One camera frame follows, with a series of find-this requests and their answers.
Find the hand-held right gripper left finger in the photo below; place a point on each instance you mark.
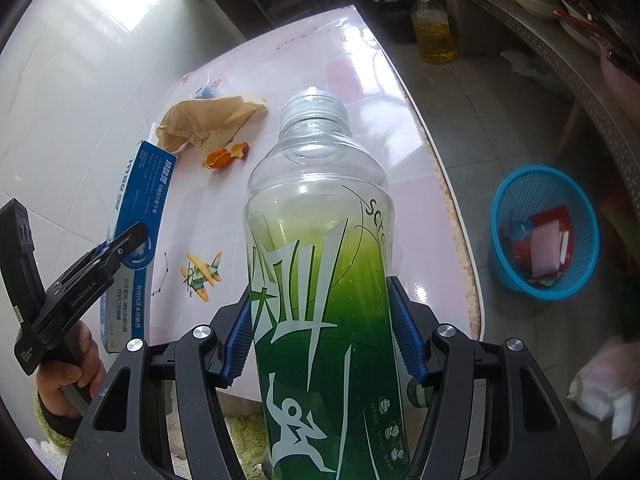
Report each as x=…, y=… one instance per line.
x=237, y=342

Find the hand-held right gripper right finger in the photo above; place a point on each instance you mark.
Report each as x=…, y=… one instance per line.
x=407, y=340

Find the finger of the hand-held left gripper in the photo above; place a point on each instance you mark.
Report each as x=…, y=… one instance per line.
x=90, y=285

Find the blue toothpaste box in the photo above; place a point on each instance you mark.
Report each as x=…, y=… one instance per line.
x=145, y=195

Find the green drink bottle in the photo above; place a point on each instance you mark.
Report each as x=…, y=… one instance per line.
x=320, y=260

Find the blue plastic basket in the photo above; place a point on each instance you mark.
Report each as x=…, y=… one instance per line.
x=580, y=200

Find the person's left forearm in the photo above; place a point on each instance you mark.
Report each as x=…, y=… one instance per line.
x=55, y=430

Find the person's left hand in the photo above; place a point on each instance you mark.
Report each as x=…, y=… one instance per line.
x=60, y=385

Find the fuzzy green robe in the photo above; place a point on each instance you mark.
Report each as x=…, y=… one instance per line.
x=245, y=440

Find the large orange peel piece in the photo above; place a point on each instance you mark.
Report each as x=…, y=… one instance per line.
x=219, y=159

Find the small orange peel piece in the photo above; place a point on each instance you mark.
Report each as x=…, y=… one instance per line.
x=240, y=150

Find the white plastic bag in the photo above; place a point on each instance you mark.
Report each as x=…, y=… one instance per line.
x=605, y=385

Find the brown paper bag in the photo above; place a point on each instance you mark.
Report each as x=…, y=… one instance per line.
x=210, y=115

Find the blue candy wrapper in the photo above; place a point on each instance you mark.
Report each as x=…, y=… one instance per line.
x=207, y=93

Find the clear plastic container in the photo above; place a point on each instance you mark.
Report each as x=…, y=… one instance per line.
x=200, y=82

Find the steel counter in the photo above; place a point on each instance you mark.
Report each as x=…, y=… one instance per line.
x=227, y=20

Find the white crumpled paper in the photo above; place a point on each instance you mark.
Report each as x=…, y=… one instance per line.
x=522, y=62

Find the cooking oil bottle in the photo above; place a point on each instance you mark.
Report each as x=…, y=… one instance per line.
x=432, y=35

